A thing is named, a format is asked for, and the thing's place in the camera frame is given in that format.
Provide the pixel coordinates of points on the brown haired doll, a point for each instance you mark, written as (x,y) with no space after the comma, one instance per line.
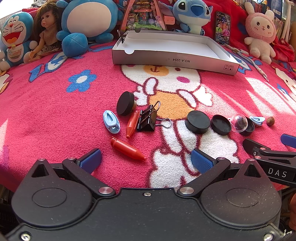
(47,23)

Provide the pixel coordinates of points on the pink red cartoon blanket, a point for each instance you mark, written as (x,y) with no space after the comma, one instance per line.
(53,108)

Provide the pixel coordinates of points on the clear plastic dome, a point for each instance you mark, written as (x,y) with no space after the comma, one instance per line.
(238,123)

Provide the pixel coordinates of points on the blue Stitch plush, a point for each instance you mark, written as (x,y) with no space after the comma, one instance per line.
(190,15)

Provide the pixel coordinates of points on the pink bunny plush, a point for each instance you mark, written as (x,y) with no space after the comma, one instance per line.
(261,32)

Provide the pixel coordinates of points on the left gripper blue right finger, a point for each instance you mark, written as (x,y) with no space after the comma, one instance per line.
(201,161)

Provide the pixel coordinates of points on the Doraemon plush toy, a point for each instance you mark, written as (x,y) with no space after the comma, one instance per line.
(15,35)

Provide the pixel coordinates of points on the black round lid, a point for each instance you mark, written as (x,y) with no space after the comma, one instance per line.
(250,128)
(220,124)

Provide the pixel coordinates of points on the blue round mouse plush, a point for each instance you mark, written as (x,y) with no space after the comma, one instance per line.
(86,21)

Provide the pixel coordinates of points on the white cardboard box tray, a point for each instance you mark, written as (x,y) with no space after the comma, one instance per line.
(165,48)

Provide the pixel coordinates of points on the large black binder clip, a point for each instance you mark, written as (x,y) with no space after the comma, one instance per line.
(148,119)

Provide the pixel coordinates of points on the brown acorn nut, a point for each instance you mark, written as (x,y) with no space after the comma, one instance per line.
(270,121)

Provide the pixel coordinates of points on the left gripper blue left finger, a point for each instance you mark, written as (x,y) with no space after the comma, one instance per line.
(90,161)

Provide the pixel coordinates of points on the red crayon cap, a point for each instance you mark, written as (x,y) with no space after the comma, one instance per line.
(127,149)
(132,123)

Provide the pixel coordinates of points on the smartphone with lit screen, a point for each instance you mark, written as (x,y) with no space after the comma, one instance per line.
(222,28)

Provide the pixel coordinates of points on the pink triangular toy house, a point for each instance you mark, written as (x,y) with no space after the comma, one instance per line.
(142,15)

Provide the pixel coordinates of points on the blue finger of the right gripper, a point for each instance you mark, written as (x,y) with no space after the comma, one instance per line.
(288,140)

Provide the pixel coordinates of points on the light blue hair clip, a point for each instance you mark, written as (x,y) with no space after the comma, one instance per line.
(257,120)
(111,122)

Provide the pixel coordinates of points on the black round puck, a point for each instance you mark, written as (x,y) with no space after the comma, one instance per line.
(126,103)
(197,122)

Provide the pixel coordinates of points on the small black binder clip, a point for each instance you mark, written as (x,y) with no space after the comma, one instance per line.
(122,36)

